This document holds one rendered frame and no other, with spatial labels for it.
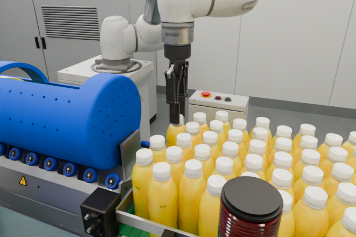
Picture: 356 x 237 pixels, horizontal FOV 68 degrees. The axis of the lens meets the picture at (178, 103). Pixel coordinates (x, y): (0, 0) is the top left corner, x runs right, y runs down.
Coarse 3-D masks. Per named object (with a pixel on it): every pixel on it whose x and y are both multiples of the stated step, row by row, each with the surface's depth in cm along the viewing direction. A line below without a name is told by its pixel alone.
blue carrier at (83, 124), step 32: (0, 64) 86; (0, 96) 76; (32, 96) 73; (64, 96) 70; (96, 96) 68; (128, 96) 82; (0, 128) 78; (32, 128) 72; (64, 128) 68; (96, 128) 69; (128, 128) 84; (96, 160) 71
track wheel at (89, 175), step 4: (88, 168) 77; (92, 168) 76; (84, 172) 77; (88, 172) 76; (92, 172) 76; (96, 172) 76; (84, 176) 76; (88, 176) 76; (92, 176) 76; (96, 176) 76; (88, 180) 76; (92, 180) 75
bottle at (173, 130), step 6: (168, 126) 83; (174, 126) 81; (180, 126) 81; (168, 132) 82; (174, 132) 81; (180, 132) 81; (168, 138) 82; (174, 138) 81; (168, 144) 83; (174, 144) 82
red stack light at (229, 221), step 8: (224, 208) 27; (224, 216) 28; (232, 216) 26; (280, 216) 26; (224, 224) 28; (232, 224) 27; (240, 224) 26; (248, 224) 25; (256, 224) 25; (264, 224) 25; (272, 224) 26; (224, 232) 28; (232, 232) 27; (240, 232) 26; (248, 232) 26; (256, 232) 26; (264, 232) 26; (272, 232) 26
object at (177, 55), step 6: (168, 48) 70; (174, 48) 70; (180, 48) 70; (186, 48) 70; (168, 54) 71; (174, 54) 70; (180, 54) 70; (186, 54) 71; (174, 60) 71; (180, 60) 74; (174, 66) 71; (174, 72) 73
